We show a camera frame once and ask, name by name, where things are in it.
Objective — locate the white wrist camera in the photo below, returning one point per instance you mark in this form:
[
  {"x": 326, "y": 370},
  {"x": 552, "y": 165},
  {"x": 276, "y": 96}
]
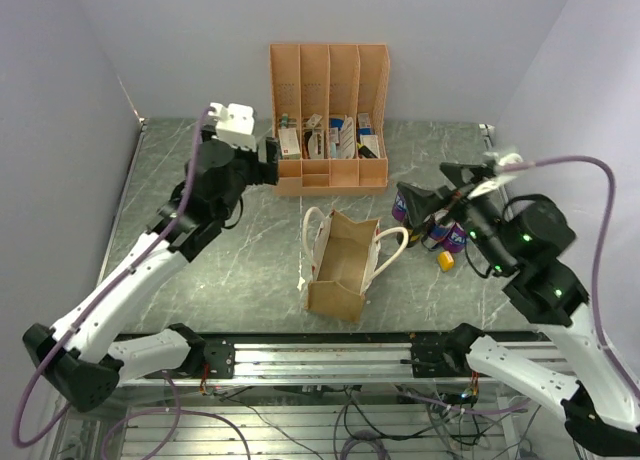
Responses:
[
  {"x": 234, "y": 125},
  {"x": 495, "y": 176}
]

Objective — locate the purple soda can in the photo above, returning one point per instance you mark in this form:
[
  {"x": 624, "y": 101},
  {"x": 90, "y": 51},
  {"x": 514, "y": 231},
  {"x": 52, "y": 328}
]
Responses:
[
  {"x": 399, "y": 207},
  {"x": 456, "y": 239}
]

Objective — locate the white box black item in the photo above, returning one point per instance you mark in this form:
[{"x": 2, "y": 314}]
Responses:
[{"x": 367, "y": 140}]

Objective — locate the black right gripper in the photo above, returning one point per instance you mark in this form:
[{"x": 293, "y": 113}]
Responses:
[{"x": 420, "y": 202}]

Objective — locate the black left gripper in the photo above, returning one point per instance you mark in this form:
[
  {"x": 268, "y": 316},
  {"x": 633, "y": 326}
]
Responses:
[{"x": 261, "y": 171}]

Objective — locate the orange plastic file organizer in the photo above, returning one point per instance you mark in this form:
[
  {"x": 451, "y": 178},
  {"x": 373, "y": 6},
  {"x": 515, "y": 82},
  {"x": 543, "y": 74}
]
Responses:
[{"x": 328, "y": 109}]

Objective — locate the red cola can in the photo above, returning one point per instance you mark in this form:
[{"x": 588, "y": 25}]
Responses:
[{"x": 440, "y": 226}]

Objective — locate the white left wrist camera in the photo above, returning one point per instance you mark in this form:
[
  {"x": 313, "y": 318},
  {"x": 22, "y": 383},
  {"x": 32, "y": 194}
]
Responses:
[{"x": 234, "y": 125}]

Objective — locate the aluminium frame rail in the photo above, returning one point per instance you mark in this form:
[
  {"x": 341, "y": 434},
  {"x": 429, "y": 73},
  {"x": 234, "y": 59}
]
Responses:
[{"x": 308, "y": 360}]

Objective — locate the white red box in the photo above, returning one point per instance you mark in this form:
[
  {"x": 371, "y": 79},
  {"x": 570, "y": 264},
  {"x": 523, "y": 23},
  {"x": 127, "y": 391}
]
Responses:
[{"x": 289, "y": 143}]

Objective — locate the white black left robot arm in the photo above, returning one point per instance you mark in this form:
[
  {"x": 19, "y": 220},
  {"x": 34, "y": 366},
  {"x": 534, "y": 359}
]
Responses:
[{"x": 80, "y": 355}]

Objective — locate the black yellow beverage can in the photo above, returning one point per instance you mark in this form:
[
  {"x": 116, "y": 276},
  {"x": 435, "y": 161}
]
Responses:
[{"x": 416, "y": 235}]

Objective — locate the brown canvas bag white handles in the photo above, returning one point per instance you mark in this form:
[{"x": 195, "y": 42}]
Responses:
[{"x": 344, "y": 258}]

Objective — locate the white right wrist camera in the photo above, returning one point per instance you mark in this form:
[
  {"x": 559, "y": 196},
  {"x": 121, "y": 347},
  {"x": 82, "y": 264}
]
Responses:
[{"x": 495, "y": 176}]

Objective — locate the white blue packet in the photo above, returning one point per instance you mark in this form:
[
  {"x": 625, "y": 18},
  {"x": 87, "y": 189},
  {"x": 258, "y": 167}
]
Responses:
[{"x": 342, "y": 138}]

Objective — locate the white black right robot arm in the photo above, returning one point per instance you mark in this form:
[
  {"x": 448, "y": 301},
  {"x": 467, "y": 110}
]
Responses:
[{"x": 599, "y": 403}]

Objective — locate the small yellow block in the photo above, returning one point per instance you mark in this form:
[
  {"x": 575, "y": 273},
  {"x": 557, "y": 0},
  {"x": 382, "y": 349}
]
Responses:
[{"x": 445, "y": 261}]

